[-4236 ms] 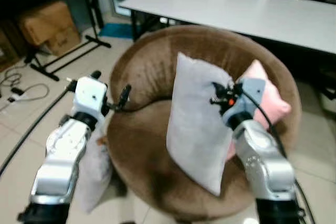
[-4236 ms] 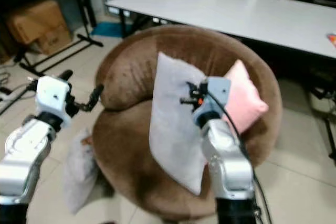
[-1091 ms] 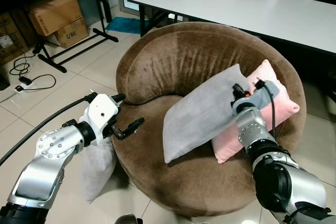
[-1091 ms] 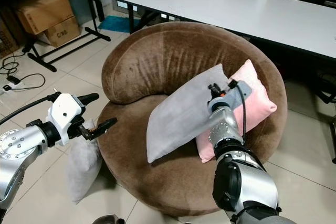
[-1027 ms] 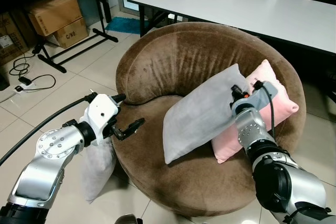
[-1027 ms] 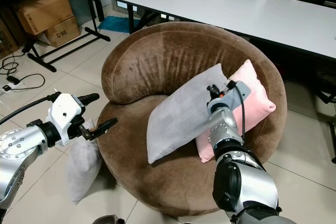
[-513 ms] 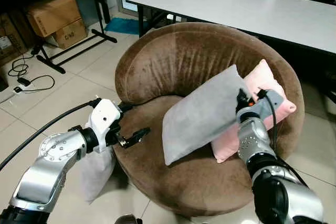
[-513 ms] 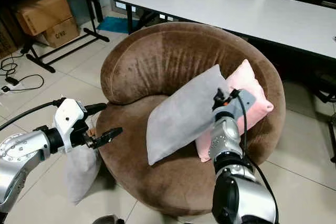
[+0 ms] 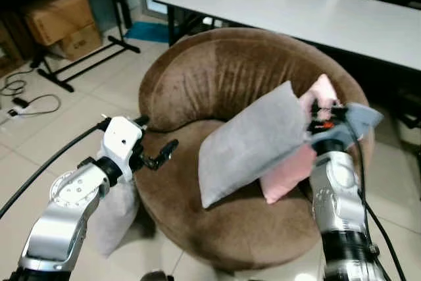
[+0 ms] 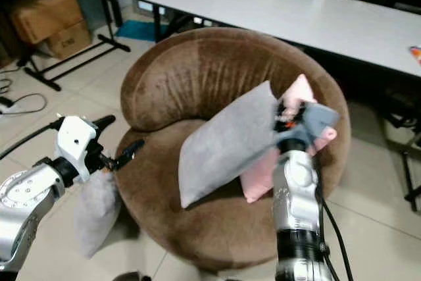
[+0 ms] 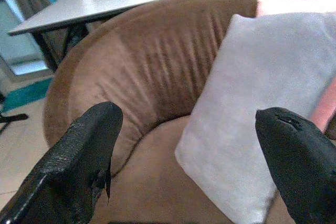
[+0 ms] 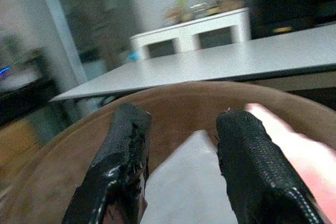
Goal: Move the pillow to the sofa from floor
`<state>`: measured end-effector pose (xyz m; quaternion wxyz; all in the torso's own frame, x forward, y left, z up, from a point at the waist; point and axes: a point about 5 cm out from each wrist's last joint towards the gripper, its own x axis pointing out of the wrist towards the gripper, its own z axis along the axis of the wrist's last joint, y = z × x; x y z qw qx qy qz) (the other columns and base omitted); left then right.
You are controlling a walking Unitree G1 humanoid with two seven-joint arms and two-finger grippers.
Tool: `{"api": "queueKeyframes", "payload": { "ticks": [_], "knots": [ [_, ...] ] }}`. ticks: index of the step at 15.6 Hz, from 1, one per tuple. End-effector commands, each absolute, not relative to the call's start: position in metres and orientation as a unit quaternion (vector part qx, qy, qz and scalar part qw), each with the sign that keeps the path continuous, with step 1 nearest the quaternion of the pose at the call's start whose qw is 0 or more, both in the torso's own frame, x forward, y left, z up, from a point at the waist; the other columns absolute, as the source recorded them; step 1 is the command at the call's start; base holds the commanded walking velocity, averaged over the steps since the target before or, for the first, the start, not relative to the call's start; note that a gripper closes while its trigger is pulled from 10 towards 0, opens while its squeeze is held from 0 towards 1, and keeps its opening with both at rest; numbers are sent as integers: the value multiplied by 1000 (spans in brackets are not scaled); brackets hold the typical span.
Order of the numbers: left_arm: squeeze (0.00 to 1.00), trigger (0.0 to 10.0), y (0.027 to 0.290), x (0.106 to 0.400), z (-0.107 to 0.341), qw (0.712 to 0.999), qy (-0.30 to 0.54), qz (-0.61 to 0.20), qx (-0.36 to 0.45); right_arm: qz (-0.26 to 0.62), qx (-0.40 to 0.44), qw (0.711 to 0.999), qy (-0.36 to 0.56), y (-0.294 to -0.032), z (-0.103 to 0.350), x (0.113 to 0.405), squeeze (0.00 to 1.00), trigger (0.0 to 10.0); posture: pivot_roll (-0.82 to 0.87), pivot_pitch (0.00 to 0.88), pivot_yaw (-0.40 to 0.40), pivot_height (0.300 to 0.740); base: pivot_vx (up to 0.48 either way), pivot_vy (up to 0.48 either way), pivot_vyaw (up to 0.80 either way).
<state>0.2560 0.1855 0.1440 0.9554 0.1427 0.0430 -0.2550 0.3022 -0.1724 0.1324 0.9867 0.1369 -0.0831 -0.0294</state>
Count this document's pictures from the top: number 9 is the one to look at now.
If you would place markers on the long white table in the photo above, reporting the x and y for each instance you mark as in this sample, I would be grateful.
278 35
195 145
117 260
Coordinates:
296 11

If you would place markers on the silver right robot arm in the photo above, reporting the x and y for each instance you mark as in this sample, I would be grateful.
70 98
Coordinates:
335 202

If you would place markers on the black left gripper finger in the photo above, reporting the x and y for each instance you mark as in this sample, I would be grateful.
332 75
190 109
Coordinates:
141 121
166 154

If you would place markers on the plain brown cardboard box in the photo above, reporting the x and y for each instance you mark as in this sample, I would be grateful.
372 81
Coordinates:
59 18

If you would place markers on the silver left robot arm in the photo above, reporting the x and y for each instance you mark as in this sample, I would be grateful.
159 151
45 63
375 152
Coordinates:
59 228

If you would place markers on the cardboard box with white label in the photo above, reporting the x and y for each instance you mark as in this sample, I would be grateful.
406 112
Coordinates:
8 47

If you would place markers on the grey pillow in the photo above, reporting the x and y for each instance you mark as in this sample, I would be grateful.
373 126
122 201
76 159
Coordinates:
115 218
250 146

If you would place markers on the cardboard box with black print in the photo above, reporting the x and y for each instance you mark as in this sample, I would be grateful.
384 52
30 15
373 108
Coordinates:
82 44

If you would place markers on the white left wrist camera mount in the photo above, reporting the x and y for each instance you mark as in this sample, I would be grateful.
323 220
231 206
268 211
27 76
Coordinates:
122 141

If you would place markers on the blue floor mat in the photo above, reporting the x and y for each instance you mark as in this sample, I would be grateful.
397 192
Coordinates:
145 32

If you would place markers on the white power strip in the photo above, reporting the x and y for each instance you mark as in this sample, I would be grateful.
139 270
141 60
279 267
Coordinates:
20 103

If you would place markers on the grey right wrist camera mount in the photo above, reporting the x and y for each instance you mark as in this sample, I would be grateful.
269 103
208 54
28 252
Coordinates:
360 122

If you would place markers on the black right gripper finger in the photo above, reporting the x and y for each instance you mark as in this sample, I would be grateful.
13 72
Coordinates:
319 107

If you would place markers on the pink pillow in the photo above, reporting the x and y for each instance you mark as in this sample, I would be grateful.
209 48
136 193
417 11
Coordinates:
286 176

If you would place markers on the brown round plush sofa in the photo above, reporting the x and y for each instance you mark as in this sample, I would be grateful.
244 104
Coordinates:
197 228

